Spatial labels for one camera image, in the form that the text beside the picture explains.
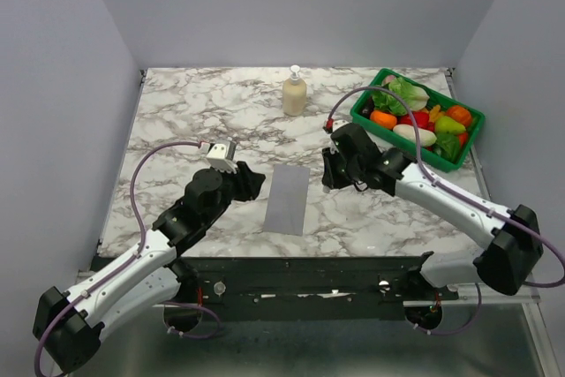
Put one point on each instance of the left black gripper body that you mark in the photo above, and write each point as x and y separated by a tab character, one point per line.
233	189

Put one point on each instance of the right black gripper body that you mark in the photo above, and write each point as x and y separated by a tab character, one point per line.
341	172

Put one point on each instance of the grey envelope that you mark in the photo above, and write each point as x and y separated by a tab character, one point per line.
287	200

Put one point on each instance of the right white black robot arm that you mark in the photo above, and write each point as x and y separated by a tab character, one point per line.
504	254

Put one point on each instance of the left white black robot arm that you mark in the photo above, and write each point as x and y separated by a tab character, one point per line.
70	325

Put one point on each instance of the orange toy fruit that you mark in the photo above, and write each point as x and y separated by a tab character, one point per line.
383	119

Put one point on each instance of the dark toy eggplant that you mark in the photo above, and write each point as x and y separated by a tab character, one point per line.
367	110

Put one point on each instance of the white toy radish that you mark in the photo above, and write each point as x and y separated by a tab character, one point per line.
426	137

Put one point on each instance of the red toy pepper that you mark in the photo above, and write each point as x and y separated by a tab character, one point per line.
421	119

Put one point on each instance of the green toy lettuce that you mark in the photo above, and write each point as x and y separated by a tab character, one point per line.
399	99

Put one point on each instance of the beige soap pump bottle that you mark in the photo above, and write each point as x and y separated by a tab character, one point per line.
294	92

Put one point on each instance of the yellow toy pepper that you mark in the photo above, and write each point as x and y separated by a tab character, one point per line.
435	113

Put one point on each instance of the green toy leaf vegetable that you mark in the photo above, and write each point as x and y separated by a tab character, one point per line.
447	146

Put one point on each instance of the green toy pear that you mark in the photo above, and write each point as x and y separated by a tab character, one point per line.
448	125

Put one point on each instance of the green plastic basket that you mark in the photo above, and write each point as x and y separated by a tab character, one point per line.
435	97

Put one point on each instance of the orange toy tomato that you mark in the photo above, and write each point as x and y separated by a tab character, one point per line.
460	114

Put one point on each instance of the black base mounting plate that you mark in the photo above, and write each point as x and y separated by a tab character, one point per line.
241	289

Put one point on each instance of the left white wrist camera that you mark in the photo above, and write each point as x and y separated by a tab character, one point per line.
220	156

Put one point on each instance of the aluminium frame rail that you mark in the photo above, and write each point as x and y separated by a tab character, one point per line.
467	294

